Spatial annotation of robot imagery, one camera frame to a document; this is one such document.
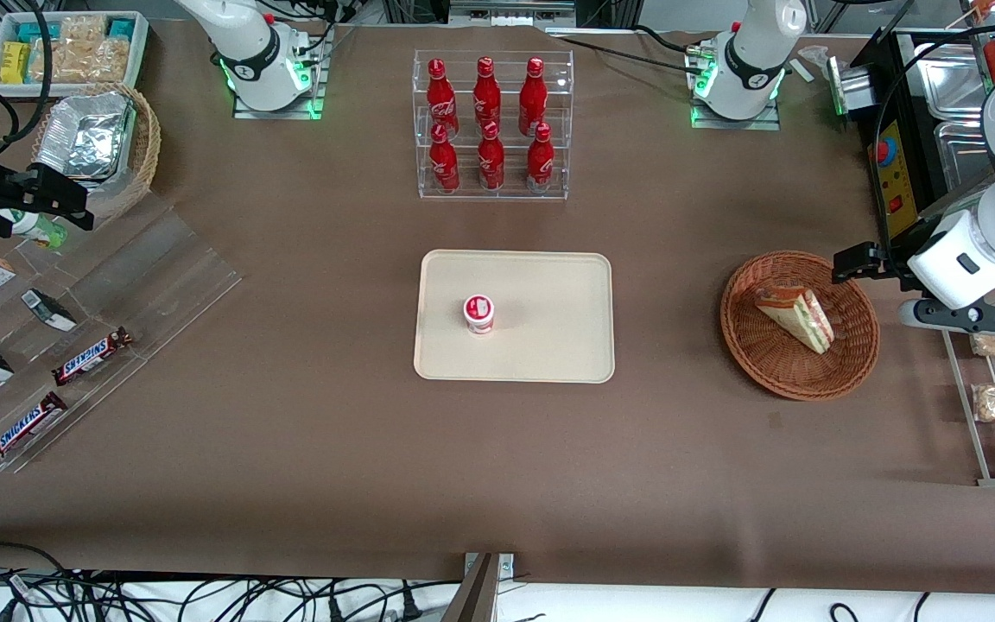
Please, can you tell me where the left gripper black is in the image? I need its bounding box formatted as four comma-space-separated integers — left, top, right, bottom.
833, 244, 917, 288

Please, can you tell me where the triangle sandwich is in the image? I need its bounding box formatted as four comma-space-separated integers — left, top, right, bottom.
754, 285, 835, 355

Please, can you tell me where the light wicker basket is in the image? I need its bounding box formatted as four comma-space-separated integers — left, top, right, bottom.
29, 82, 162, 221

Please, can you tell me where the brown wicker basket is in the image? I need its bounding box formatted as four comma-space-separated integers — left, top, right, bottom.
719, 250, 881, 402

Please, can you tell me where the steel warmer tray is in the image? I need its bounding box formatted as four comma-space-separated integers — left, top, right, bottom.
914, 41, 995, 122
934, 121, 995, 195

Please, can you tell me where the beige plastic tray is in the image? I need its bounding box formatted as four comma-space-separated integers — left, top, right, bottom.
413, 249, 616, 384

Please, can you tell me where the green white small bottle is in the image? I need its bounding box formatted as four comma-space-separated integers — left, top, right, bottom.
0, 207, 69, 250

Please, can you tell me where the black food warmer yellow panel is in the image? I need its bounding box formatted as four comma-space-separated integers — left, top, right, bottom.
847, 26, 995, 260

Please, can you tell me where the aluminium foil container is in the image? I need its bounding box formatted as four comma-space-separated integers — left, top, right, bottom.
35, 91, 137, 184

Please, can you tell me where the yellow snack pack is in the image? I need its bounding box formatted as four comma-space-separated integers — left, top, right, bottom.
0, 41, 32, 86

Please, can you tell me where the clear rice cracker pack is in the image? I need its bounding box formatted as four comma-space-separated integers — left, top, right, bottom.
55, 15, 110, 42
79, 36, 131, 83
29, 39, 84, 85

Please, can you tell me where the clear acrylic stepped display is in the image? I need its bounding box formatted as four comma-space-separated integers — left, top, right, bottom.
0, 190, 244, 474

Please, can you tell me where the snickers chocolate bar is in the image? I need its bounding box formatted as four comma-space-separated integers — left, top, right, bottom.
0, 391, 69, 467
51, 327, 134, 387

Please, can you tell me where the silver metal block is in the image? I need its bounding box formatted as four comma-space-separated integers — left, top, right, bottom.
826, 57, 877, 118

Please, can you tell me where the white plastic bin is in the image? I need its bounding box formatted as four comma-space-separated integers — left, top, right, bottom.
0, 10, 150, 98

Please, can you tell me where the red cola bottle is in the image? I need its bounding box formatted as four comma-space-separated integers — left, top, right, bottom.
518, 57, 548, 137
428, 123, 461, 194
472, 56, 503, 132
425, 58, 460, 141
526, 123, 555, 194
477, 121, 505, 192

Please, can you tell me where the clear acrylic bottle rack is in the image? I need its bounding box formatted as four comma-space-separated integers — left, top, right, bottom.
412, 48, 575, 202

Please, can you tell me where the brown table cover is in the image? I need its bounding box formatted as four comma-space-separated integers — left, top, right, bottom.
0, 17, 995, 597

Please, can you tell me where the red white yogurt cup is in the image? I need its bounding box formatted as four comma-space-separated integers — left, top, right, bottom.
463, 294, 497, 336

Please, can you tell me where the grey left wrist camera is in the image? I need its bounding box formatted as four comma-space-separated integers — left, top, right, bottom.
899, 298, 995, 335

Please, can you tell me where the black right camera cable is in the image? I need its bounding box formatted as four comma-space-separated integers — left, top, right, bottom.
0, 0, 54, 156

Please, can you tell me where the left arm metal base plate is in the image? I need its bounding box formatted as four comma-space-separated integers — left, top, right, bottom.
689, 39, 782, 132

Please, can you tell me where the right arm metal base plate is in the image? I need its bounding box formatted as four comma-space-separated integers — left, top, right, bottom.
232, 24, 326, 121

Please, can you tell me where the black table cable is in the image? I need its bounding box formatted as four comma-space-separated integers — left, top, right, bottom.
547, 33, 714, 79

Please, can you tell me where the silver mounting bracket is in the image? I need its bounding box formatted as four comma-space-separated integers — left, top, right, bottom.
463, 551, 516, 578

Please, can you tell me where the dark metal post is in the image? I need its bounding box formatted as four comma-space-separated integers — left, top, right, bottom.
441, 553, 500, 622

